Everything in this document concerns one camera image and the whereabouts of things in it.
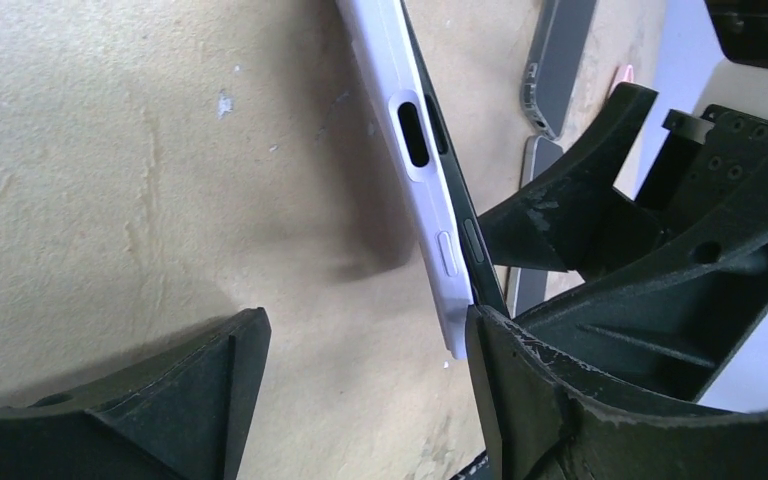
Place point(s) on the black phone from lilac case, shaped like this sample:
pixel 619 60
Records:
pixel 484 279

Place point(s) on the pink phone case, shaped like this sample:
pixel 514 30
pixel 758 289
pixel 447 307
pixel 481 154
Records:
pixel 623 74

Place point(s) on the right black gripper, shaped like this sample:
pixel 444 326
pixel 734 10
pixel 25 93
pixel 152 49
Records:
pixel 670 321

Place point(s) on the black phone on table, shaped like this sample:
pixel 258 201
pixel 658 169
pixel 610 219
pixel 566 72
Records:
pixel 553 63

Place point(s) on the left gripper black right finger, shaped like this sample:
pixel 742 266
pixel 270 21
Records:
pixel 547 415

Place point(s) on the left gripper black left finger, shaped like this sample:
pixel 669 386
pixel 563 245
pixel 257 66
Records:
pixel 184 413

